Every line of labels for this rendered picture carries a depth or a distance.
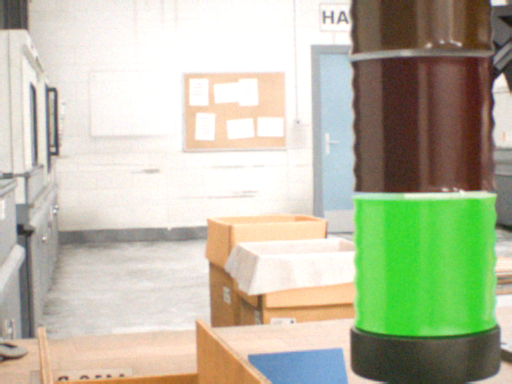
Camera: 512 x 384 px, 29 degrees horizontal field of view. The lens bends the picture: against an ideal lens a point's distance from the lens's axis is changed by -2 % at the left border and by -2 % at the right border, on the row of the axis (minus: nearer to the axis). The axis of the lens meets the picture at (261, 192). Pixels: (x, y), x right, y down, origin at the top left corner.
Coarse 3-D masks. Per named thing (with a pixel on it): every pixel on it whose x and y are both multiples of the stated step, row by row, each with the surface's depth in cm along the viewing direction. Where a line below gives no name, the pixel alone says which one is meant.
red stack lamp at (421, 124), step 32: (352, 64) 25; (384, 64) 24; (416, 64) 24; (448, 64) 24; (480, 64) 24; (352, 96) 26; (384, 96) 24; (416, 96) 24; (448, 96) 24; (480, 96) 24; (352, 128) 26; (384, 128) 24; (416, 128) 24; (448, 128) 24; (480, 128) 24; (384, 160) 24; (416, 160) 24; (448, 160) 24; (480, 160) 24; (384, 192) 24; (416, 192) 24; (448, 192) 24
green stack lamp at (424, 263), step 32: (480, 192) 27; (384, 224) 24; (416, 224) 24; (448, 224) 24; (480, 224) 24; (384, 256) 25; (416, 256) 24; (448, 256) 24; (480, 256) 24; (384, 288) 25; (416, 288) 24; (448, 288) 24; (480, 288) 24; (384, 320) 25; (416, 320) 24; (448, 320) 24; (480, 320) 25
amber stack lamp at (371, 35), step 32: (352, 0) 25; (384, 0) 24; (416, 0) 24; (448, 0) 24; (480, 0) 24; (352, 32) 25; (384, 32) 24; (416, 32) 24; (448, 32) 24; (480, 32) 24
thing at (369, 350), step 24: (360, 336) 25; (384, 336) 25; (408, 336) 24; (432, 336) 24; (456, 336) 24; (480, 336) 24; (360, 360) 25; (384, 360) 25; (408, 360) 24; (432, 360) 24; (456, 360) 24; (480, 360) 24
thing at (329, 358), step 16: (272, 352) 70; (288, 352) 70; (304, 352) 70; (320, 352) 71; (336, 352) 71; (256, 368) 69; (272, 368) 69; (288, 368) 70; (304, 368) 70; (320, 368) 70; (336, 368) 70
